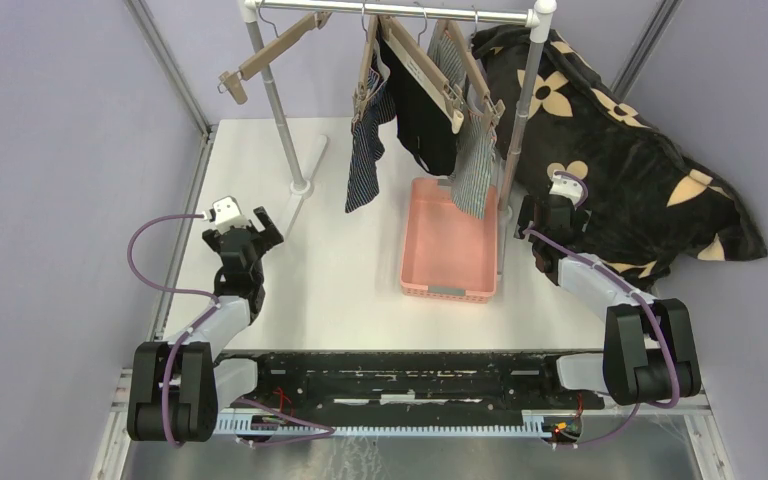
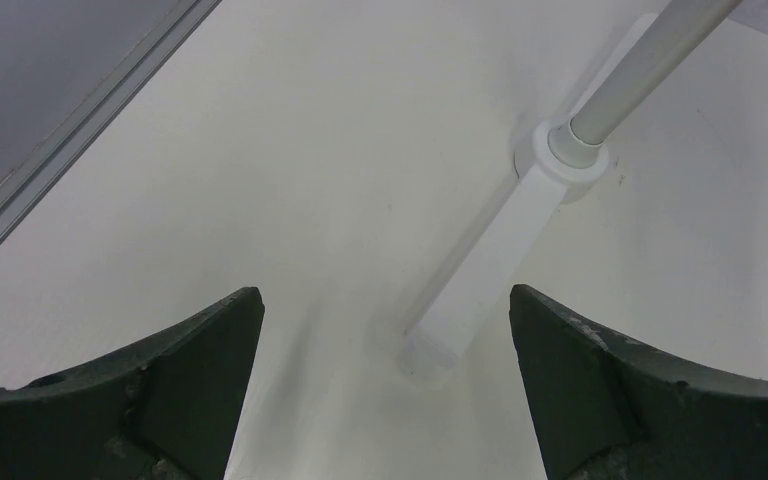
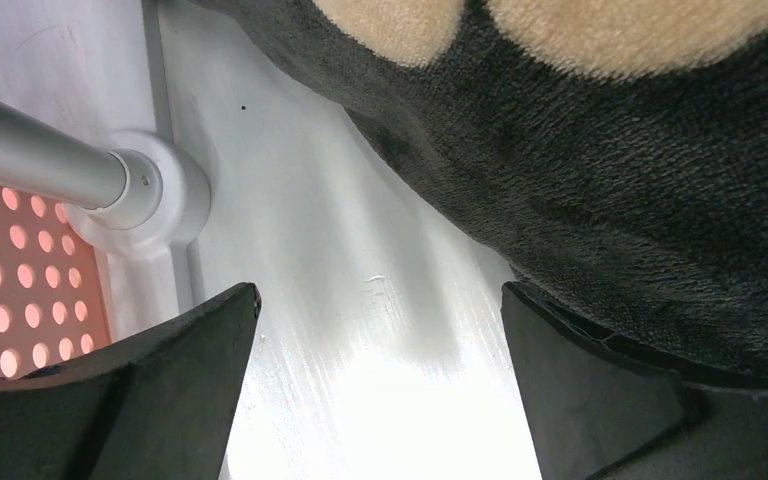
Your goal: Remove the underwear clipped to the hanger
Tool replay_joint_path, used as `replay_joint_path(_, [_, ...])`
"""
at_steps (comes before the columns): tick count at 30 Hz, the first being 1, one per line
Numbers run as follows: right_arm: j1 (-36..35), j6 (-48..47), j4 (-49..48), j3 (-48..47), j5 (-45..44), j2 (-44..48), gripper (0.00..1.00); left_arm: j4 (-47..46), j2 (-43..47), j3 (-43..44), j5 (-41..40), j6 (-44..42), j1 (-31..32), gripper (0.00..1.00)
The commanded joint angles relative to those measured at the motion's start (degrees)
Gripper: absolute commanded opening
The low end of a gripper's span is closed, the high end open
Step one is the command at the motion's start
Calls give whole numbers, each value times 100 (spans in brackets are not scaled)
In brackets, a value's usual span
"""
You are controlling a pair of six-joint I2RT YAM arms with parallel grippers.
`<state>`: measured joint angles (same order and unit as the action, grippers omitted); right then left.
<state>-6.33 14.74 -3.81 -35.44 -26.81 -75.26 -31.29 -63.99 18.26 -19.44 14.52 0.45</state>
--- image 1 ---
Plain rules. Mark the beige hanger of grey underwear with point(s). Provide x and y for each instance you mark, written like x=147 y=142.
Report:
x=473 y=73

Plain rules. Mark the grey striped underwear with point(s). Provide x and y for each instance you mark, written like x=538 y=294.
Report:
x=475 y=143

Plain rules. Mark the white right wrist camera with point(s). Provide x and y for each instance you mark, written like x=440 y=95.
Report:
x=569 y=188

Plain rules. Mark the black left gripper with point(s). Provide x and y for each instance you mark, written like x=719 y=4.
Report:
x=269 y=232

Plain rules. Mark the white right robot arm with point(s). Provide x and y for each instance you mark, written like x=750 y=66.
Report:
x=649 y=353

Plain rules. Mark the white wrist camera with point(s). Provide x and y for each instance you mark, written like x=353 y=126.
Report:
x=226 y=214
x=569 y=188

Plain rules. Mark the beige hanger of striped underwear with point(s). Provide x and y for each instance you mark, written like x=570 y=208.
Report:
x=363 y=91

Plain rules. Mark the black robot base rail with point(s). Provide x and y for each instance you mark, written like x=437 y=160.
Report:
x=399 y=392

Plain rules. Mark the beige hanger of black underwear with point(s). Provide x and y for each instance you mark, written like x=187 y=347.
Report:
x=446 y=96

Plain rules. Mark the black underwear beige waistband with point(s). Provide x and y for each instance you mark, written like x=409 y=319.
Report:
x=422 y=128

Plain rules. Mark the pink plastic basket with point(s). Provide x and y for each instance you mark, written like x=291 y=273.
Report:
x=448 y=254

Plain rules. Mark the empty beige clip hanger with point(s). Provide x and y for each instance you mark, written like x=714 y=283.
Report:
x=231 y=81

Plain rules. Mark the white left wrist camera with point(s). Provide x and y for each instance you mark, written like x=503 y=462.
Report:
x=226 y=214

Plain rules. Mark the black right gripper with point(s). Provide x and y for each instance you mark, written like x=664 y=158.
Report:
x=526 y=215

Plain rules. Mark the black floral blanket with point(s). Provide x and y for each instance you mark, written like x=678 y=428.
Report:
x=648 y=202

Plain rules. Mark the dark blue striped underwear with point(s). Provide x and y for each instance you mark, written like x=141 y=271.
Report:
x=367 y=148

